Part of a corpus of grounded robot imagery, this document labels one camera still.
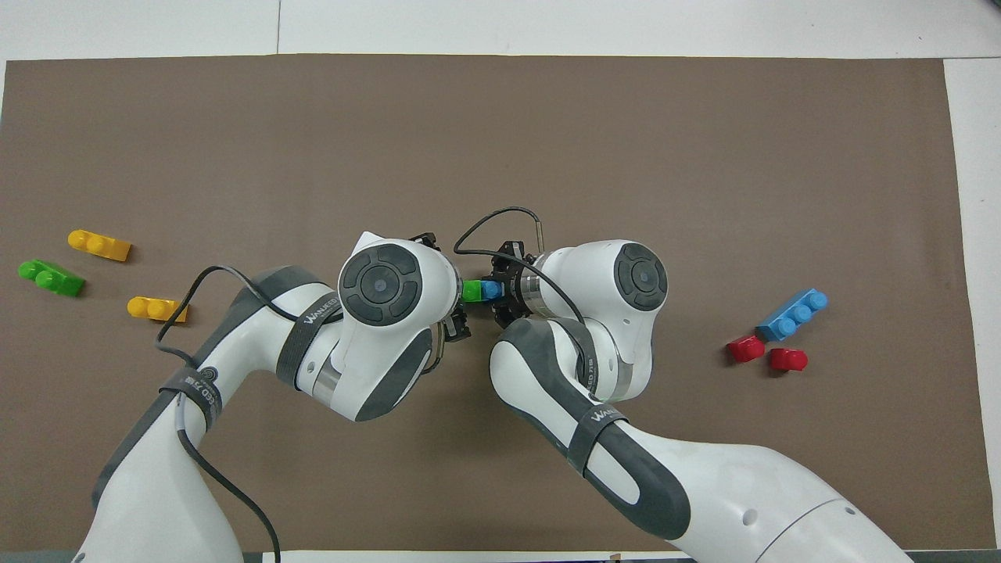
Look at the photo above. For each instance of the red one-stud block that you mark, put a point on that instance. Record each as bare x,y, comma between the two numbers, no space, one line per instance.
788,360
747,348

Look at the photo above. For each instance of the blue three-stud block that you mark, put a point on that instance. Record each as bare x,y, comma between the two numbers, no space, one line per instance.
794,314
490,290

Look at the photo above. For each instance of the green two-stud block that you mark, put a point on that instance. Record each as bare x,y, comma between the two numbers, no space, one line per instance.
51,277
471,292

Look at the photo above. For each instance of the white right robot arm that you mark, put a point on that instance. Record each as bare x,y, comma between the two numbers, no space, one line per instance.
610,328

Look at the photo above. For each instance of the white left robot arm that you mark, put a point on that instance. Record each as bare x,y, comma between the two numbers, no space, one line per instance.
375,313

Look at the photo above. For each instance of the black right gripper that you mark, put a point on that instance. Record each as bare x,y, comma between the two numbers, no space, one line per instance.
510,262

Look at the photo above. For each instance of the brown table mat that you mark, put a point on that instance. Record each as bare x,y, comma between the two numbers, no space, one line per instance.
500,125

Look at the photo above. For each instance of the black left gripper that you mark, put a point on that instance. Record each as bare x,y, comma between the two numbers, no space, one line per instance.
426,240

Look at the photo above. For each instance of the yellow two-stud block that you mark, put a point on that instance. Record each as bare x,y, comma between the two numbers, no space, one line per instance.
100,245
152,309

